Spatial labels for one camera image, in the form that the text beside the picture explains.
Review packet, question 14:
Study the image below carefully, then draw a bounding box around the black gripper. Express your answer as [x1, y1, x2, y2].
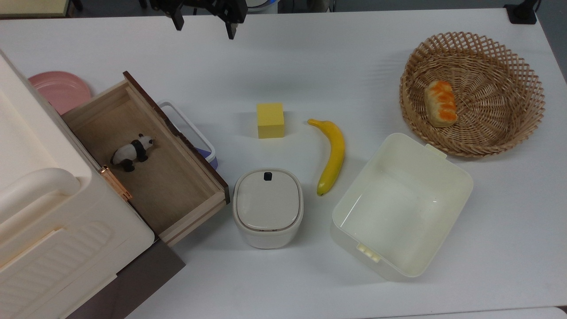
[150, 0, 249, 40]

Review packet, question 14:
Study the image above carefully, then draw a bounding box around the black and white panda toy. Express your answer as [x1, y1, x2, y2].
[110, 133, 155, 173]

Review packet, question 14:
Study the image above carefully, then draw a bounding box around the yellow toy banana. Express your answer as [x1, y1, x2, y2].
[307, 118, 346, 197]

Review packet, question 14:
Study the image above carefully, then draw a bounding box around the orange-topped toy bread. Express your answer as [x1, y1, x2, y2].
[424, 80, 458, 128]

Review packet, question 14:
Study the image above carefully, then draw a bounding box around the dark brown drawer housing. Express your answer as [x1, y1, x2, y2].
[66, 238, 186, 319]

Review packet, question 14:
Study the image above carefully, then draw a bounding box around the yellow foam cube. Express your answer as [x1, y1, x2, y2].
[256, 102, 285, 140]

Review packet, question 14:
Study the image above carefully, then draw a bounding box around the purple foam cube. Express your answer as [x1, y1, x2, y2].
[197, 148, 219, 171]

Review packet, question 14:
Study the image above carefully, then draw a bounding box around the pink plastic plate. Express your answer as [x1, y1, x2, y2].
[28, 71, 93, 116]

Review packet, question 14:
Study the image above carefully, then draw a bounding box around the small white lidded trash can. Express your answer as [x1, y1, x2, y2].
[232, 168, 305, 250]

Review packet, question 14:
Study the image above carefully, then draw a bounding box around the cream plastic storage cabinet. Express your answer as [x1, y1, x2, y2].
[0, 49, 156, 319]

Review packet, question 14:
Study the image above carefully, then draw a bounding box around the white open plastic bin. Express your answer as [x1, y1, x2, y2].
[330, 132, 474, 282]

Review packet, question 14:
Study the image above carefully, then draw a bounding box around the woven wicker basket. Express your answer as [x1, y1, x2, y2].
[399, 31, 546, 158]

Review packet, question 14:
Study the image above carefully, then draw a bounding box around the black stand base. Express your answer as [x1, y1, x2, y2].
[504, 0, 542, 25]

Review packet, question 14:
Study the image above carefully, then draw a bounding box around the wooden drawer with white handle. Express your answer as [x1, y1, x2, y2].
[61, 70, 231, 248]

